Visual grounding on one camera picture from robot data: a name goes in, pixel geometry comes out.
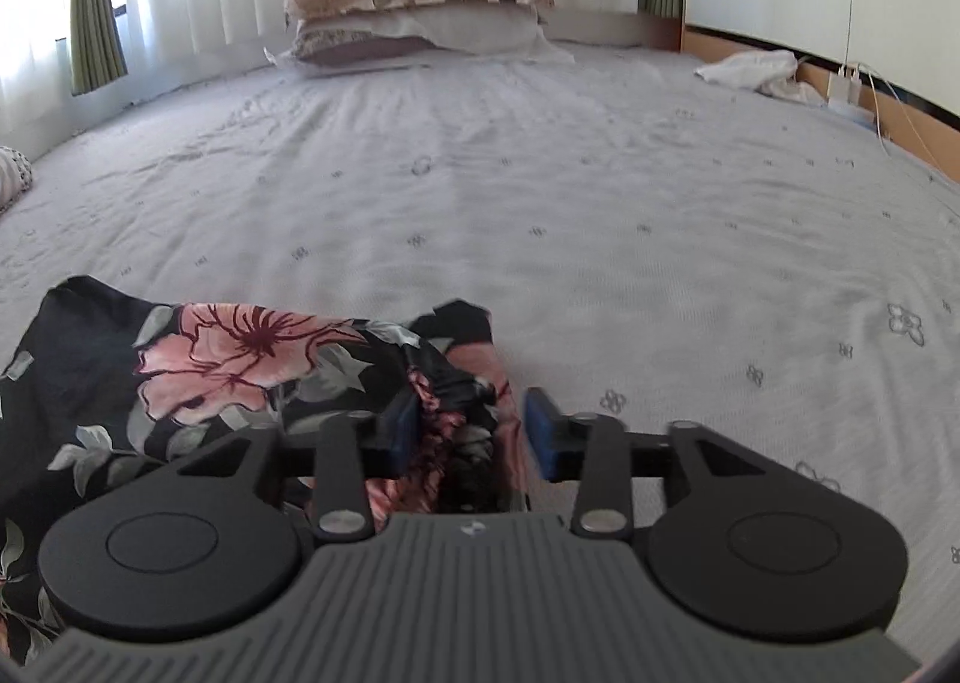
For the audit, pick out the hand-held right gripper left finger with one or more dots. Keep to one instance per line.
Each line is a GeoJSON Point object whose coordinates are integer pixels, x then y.
{"type": "Point", "coordinates": [405, 436]}

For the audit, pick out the black floral pants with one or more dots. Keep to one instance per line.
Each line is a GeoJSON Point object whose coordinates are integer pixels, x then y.
{"type": "Point", "coordinates": [225, 361]}

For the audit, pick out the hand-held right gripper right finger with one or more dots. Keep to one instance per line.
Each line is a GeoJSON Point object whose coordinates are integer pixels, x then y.
{"type": "Point", "coordinates": [540, 436]}

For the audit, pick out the light blue flat item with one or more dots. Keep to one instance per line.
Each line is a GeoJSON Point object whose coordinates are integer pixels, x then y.
{"type": "Point", "coordinates": [862, 121]}

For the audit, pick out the white charger plug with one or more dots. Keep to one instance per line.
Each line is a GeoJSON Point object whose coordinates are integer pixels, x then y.
{"type": "Point", "coordinates": [845, 87]}

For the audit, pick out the small patterned cushion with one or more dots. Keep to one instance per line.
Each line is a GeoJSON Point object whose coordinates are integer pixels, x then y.
{"type": "Point", "coordinates": [13, 177]}

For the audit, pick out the white crumpled cloth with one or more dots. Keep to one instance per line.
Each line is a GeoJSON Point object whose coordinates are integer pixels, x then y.
{"type": "Point", "coordinates": [750, 70]}

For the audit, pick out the bed with pale patterned sheet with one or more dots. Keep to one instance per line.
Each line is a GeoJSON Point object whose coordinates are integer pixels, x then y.
{"type": "Point", "coordinates": [562, 188]}

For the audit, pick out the wooden bed headboard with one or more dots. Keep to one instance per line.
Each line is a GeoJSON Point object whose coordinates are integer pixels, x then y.
{"type": "Point", "coordinates": [922, 121]}

